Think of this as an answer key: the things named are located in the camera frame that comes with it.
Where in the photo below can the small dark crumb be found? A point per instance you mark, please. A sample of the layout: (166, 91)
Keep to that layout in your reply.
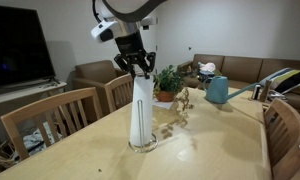
(99, 170)

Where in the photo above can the white paper under pot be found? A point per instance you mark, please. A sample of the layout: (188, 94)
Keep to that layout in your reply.
(163, 105)

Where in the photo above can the white television console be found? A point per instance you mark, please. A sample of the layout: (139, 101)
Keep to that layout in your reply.
(23, 91)

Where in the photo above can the small black wall knob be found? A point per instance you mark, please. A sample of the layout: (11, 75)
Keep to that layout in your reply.
(190, 48)

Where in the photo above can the wicker basket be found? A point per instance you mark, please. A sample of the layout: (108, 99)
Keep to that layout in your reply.
(3, 160)

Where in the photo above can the brown leather sofa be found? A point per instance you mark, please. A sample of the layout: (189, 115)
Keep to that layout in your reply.
(243, 68)

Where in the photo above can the striped cushion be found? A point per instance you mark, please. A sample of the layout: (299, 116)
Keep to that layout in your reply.
(286, 78)

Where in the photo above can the black metal can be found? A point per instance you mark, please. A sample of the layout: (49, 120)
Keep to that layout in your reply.
(256, 91)

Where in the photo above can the green plant terracotta pot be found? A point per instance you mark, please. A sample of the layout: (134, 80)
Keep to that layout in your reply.
(168, 81)

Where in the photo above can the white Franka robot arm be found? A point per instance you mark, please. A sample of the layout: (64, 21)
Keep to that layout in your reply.
(130, 6)

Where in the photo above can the white paper towel roll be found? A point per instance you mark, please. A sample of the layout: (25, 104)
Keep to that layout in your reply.
(148, 110)

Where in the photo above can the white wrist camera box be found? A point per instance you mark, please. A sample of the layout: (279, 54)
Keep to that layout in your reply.
(101, 31)

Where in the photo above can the brown leather armchair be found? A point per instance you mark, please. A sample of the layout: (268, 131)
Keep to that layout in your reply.
(93, 71)

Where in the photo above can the black flat screen television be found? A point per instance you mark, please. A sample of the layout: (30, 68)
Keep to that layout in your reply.
(16, 46)

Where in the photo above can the white black patterned cloth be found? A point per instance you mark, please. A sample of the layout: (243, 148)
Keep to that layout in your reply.
(31, 141)

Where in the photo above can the teal watering can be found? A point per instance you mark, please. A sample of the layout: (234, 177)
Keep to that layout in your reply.
(216, 90)

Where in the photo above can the wooden upright post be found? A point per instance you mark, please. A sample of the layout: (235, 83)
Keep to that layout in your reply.
(265, 90)

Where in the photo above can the pink white clothes pile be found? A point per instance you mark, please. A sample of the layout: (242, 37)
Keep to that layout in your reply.
(207, 67)

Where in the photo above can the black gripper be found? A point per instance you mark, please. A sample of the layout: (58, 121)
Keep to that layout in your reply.
(130, 45)

